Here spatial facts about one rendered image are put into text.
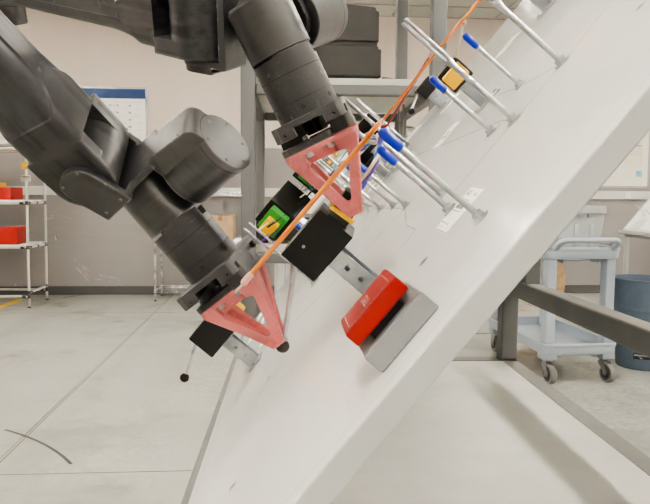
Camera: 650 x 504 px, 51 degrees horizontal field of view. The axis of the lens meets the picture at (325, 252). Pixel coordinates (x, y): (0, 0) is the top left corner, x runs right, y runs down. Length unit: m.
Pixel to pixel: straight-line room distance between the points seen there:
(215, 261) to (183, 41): 0.20
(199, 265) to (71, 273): 7.91
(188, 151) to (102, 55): 7.95
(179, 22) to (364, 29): 1.14
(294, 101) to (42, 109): 0.20
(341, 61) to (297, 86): 1.14
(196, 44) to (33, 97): 0.15
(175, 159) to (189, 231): 0.07
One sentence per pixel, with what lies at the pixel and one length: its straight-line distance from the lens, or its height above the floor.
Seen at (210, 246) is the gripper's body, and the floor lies 1.13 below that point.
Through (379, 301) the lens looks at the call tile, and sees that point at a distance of 0.43.
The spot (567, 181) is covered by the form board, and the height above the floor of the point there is 1.19.
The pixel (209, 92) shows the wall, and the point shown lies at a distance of 8.27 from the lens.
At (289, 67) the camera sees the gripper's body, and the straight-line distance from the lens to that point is 0.60.
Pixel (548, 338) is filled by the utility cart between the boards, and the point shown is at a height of 0.29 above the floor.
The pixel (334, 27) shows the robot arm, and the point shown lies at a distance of 0.68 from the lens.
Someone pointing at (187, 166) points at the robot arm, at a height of 1.20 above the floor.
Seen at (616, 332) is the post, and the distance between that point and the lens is 1.12.
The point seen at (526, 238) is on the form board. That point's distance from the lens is 0.41.
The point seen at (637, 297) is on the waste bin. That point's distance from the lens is 5.07.
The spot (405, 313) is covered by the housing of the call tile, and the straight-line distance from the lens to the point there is 0.43.
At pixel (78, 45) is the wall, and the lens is 8.62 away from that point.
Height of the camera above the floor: 1.18
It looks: 5 degrees down
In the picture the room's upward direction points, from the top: straight up
